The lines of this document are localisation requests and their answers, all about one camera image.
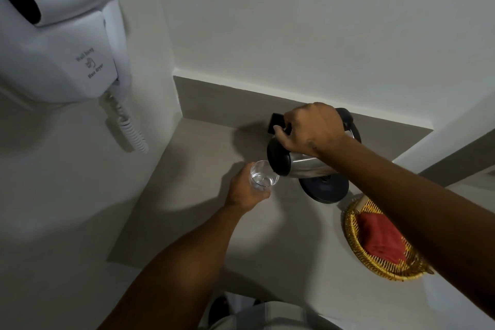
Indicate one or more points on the person's right fingers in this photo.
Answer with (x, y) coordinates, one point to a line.
(281, 133)

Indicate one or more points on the woven yellow basket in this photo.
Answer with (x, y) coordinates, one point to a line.
(367, 256)

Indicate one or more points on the person's grey shorts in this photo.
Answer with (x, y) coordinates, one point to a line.
(267, 316)

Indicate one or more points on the person's right hand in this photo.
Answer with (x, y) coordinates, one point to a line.
(311, 128)

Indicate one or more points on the clear drinking glass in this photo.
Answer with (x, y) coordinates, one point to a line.
(263, 176)

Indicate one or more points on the person's right forearm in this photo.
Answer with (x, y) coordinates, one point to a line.
(417, 217)

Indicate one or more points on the person's left fingers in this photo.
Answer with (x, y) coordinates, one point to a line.
(260, 195)

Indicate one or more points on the red folded cloth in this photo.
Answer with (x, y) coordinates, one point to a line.
(381, 239)

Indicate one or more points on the black kettle base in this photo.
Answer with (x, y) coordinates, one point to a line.
(325, 189)

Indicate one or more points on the white wall hair dryer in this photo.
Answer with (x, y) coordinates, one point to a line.
(58, 28)

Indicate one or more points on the person's left forearm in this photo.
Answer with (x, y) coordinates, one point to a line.
(170, 271)

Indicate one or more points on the steel electric kettle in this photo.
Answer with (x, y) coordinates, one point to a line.
(297, 159)

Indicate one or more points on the person's left hand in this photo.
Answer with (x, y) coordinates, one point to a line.
(240, 190)

